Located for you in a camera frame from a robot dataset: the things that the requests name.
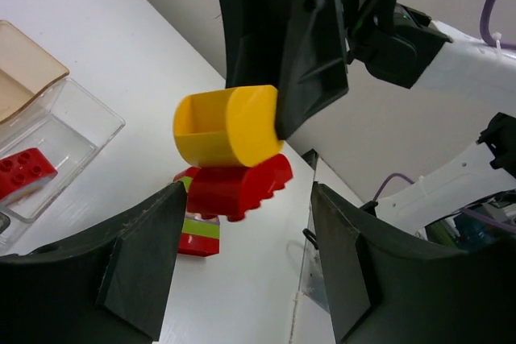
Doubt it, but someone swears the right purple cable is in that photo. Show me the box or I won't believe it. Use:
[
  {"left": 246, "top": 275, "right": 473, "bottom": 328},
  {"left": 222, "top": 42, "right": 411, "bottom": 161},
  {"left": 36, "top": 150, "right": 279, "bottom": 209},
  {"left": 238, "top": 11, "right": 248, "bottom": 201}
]
[{"left": 478, "top": 0, "right": 516, "bottom": 51}]

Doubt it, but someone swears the red rounded lego brick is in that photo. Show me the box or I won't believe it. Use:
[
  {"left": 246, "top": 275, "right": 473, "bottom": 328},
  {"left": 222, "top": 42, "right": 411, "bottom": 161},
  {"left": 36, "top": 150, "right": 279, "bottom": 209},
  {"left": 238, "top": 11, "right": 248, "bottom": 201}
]
[{"left": 1, "top": 147, "right": 58, "bottom": 205}]

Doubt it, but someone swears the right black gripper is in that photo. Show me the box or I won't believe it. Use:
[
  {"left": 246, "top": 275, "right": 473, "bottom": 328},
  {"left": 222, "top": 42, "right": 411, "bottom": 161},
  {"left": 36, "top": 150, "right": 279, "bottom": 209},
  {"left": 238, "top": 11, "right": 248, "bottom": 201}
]
[{"left": 218, "top": 0, "right": 418, "bottom": 139}]

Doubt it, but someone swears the clear container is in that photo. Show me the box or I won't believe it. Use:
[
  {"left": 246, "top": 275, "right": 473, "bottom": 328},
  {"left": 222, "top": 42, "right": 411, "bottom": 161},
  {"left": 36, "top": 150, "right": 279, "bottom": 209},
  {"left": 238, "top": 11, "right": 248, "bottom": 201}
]
[{"left": 1, "top": 77, "right": 125, "bottom": 224}]

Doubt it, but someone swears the red curved lego brick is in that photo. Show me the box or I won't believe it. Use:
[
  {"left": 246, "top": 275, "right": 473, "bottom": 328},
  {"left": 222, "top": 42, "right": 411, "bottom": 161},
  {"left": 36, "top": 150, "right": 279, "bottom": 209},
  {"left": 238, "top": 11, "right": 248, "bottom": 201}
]
[{"left": 186, "top": 154, "right": 293, "bottom": 222}]

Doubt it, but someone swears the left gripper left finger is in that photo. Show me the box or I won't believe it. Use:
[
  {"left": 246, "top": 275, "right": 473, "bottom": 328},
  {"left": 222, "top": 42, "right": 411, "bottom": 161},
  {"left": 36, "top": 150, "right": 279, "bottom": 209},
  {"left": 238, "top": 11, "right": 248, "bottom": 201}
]
[{"left": 1, "top": 182, "right": 186, "bottom": 343}]

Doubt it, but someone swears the red green striped lego stack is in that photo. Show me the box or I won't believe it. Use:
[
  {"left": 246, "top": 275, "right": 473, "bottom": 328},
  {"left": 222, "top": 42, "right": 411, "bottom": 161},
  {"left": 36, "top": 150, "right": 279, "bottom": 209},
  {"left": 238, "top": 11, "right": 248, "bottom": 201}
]
[{"left": 173, "top": 167, "right": 220, "bottom": 258}]

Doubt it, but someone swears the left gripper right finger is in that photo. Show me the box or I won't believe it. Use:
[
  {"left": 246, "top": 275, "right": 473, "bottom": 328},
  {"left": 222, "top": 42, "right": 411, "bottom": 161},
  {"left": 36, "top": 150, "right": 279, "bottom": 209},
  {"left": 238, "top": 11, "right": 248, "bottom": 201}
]
[{"left": 311, "top": 183, "right": 515, "bottom": 343}]

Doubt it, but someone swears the orange translucent container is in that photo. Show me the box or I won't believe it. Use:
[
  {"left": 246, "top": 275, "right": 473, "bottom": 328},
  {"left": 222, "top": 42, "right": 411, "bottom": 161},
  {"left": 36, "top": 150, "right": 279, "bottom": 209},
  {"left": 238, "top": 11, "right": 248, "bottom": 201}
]
[{"left": 1, "top": 20, "right": 69, "bottom": 123}]

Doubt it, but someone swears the yellow rounded lego brick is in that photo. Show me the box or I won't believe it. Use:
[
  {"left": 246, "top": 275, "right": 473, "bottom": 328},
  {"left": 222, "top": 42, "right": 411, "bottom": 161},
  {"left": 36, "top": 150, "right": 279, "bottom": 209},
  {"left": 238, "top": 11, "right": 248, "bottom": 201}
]
[{"left": 173, "top": 85, "right": 284, "bottom": 167}]

